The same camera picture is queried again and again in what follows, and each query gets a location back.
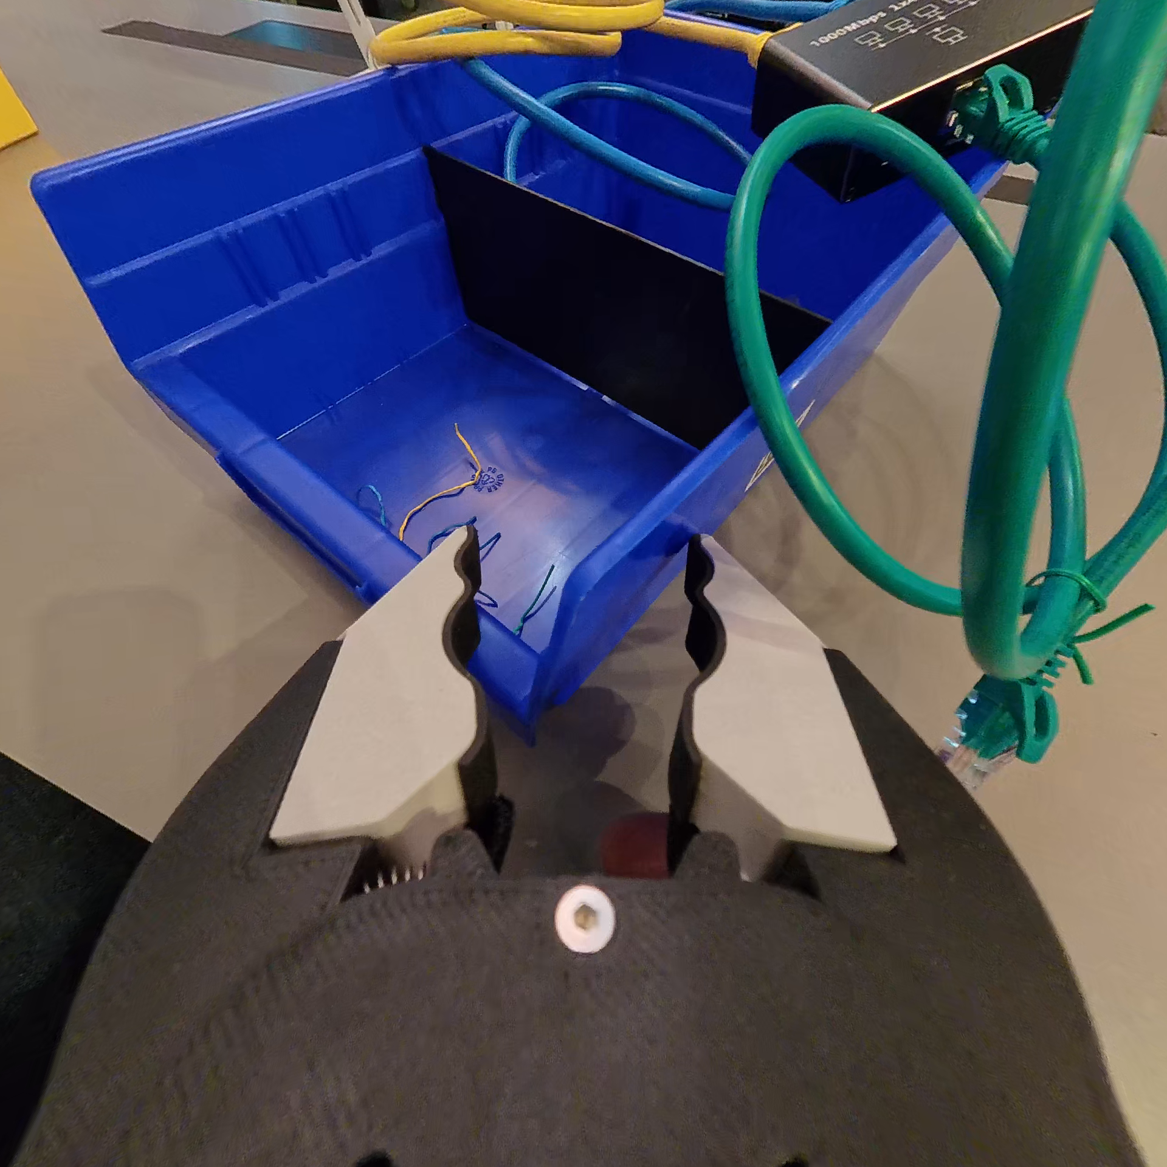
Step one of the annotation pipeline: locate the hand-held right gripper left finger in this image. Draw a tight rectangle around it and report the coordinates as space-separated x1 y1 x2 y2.
271 520 502 848

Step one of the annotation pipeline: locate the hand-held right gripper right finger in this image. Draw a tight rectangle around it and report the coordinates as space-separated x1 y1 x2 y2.
669 534 901 884

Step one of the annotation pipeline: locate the green ethernet cable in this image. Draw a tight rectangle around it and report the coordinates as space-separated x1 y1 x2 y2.
724 0 1167 794

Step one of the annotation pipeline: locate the blue plastic bin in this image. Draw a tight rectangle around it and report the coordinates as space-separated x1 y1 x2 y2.
30 28 1013 745

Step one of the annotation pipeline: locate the black network switch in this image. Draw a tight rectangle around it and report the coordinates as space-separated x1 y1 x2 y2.
749 0 1095 206

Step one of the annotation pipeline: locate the yellow plastic bin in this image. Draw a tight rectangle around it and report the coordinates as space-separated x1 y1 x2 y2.
0 69 38 148

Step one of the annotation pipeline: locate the green twist tie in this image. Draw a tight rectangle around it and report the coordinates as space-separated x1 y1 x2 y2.
1026 567 1155 687

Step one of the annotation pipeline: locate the dark cloth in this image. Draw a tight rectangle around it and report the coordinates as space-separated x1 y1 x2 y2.
0 755 152 1031

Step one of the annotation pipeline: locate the black bin divider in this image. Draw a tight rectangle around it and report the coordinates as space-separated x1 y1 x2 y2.
427 146 833 451

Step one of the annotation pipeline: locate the green wire scrap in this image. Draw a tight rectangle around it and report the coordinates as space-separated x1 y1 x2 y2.
513 565 558 637

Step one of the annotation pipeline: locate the orange wire scrap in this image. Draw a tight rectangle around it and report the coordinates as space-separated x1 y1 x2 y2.
399 423 483 540

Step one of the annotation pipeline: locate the light blue ethernet cable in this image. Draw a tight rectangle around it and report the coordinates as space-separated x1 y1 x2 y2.
460 0 785 212

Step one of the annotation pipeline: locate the white cable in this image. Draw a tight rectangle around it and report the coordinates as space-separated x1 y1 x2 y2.
338 0 387 71

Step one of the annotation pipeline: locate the yellow ethernet cable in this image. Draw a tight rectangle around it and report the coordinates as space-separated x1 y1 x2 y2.
370 0 767 70

